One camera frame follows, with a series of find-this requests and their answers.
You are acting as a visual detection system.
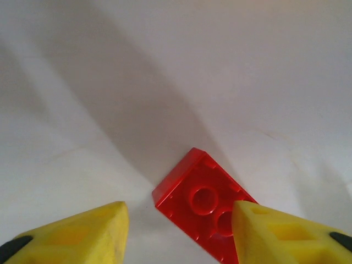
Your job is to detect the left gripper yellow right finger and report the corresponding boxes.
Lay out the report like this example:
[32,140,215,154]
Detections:
[232,200,352,264]

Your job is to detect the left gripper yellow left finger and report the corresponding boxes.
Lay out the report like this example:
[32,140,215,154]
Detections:
[0,201,131,264]

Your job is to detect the translucent red lego brick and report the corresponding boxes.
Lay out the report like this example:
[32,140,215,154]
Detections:
[151,147,260,264]

